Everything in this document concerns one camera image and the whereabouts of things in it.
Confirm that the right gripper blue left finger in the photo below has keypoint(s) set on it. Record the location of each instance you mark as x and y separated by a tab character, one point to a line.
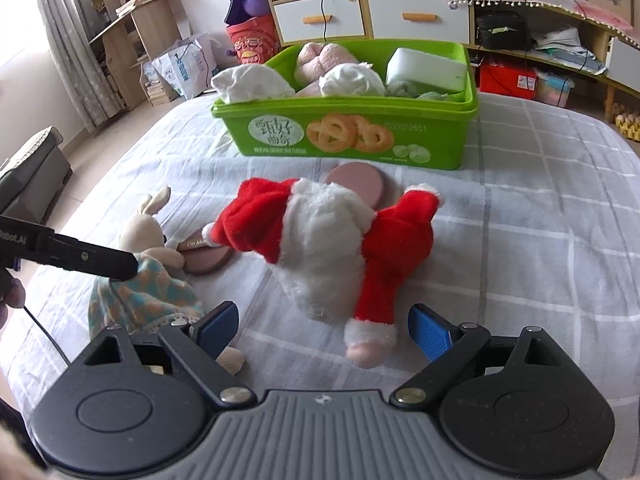
215	330

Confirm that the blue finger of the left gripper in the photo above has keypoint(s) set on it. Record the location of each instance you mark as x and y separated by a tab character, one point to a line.
74	255

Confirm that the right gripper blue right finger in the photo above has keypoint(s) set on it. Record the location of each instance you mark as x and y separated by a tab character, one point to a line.
430	332

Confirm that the bunny plush toy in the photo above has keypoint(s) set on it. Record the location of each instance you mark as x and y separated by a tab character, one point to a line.
159	294

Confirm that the small brown powder puff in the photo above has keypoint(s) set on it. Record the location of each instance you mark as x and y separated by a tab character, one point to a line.
200	258

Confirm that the Santa plush toy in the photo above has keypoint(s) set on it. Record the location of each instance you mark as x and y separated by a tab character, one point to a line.
336	258

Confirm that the large brown powder puff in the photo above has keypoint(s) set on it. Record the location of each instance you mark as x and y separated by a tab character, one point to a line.
363	179

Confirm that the green plastic storage bin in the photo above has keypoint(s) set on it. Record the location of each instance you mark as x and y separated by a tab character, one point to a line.
347	113

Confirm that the green fluffy towel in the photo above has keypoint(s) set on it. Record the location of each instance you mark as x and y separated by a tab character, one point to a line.
410	90

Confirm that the white cloth bundle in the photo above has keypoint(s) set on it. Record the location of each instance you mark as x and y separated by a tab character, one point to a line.
250	82

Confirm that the white foam block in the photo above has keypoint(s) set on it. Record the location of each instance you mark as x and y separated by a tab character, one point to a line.
428	69

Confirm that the pink fluffy slipper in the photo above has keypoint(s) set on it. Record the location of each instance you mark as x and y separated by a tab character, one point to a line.
315	60

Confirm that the person's left hand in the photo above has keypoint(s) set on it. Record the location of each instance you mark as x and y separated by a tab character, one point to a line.
12	295

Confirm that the grey checked bed sheet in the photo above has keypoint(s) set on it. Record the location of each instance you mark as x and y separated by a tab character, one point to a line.
540	226

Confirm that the white paper shopping bag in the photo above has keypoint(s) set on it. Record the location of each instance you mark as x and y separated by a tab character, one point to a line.
188	65

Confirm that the wooden desk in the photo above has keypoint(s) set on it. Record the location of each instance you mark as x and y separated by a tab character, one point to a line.
136	32

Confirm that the red cardboard box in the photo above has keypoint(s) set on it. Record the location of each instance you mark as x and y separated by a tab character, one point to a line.
507	78

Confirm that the yellow egg tray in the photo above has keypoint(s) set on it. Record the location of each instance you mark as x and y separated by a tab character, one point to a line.
626	121

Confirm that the red printed bucket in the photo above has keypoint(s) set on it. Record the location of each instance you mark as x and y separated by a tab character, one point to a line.
255	41

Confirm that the white drawer TV cabinet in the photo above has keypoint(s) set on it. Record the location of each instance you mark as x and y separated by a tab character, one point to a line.
587	38

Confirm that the black bag on shelf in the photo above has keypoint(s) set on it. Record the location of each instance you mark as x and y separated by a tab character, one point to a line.
502	30

